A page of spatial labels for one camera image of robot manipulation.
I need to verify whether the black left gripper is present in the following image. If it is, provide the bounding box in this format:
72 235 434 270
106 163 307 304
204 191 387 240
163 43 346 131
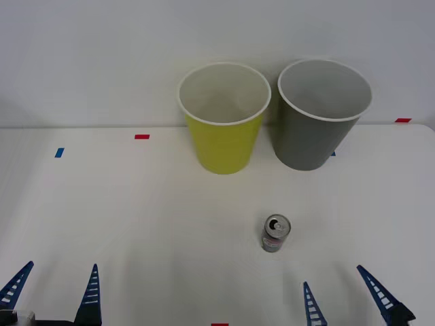
0 260 103 326

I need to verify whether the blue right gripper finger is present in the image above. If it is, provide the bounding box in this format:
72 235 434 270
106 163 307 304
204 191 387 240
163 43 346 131
355 264 417 326
302 280 329 326

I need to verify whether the dark grey drink can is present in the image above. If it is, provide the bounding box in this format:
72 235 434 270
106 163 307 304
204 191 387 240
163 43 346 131
261 213 292 253

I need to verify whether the yellow-green plastic bin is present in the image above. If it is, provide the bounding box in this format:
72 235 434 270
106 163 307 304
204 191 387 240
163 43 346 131
177 61 273 175

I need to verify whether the grey plastic bin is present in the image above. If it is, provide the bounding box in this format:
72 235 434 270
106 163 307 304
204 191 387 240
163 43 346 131
277 58 373 172

